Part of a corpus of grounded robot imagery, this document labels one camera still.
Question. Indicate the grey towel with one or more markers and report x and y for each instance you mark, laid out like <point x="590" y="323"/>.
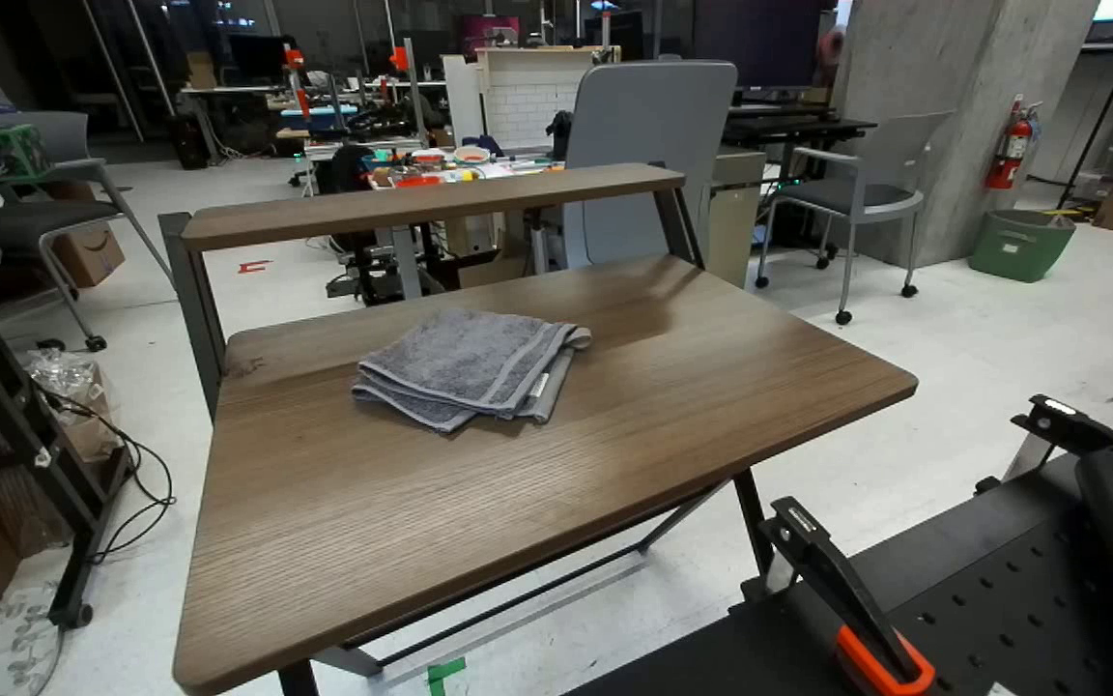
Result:
<point x="464" y="359"/>

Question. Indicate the wooden desk riser shelf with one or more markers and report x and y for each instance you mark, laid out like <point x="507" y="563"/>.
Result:
<point x="416" y="202"/>

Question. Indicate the cluttered low work table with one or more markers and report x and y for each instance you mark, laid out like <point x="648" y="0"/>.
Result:
<point x="452" y="164"/>

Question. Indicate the beige waste bin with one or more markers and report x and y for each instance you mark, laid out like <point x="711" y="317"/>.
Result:
<point x="734" y="214"/>

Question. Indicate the white pegboard panel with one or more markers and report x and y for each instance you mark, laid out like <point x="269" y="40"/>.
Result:
<point x="523" y="91"/>

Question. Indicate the black background table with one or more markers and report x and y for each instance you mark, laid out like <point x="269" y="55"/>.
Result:
<point x="793" y="126"/>

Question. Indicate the green floor tape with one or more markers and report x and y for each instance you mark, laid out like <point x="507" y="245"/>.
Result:
<point x="447" y="674"/>

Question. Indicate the grey armchair on casters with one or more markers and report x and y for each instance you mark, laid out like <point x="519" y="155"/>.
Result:
<point x="886" y="193"/>

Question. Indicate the green plastic bin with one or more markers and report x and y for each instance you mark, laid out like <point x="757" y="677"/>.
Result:
<point x="1016" y="245"/>

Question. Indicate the clear plastic bag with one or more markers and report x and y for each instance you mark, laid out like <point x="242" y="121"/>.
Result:
<point x="62" y="376"/>

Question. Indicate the red fire extinguisher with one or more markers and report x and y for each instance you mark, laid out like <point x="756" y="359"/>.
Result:
<point x="1010" y="148"/>

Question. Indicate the black metal clamp lever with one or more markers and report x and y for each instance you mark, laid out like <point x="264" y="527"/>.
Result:
<point x="1063" y="421"/>

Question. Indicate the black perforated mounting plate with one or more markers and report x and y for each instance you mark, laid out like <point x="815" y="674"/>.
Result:
<point x="1007" y="603"/>

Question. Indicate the grey metal-legged chair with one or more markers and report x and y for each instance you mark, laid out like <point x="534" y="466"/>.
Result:
<point x="36" y="218"/>

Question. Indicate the black metal rack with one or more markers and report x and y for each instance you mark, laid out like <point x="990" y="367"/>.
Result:
<point x="8" y="411"/>

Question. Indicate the black metal desk frame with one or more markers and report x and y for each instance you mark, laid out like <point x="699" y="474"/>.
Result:
<point x="189" y="298"/>

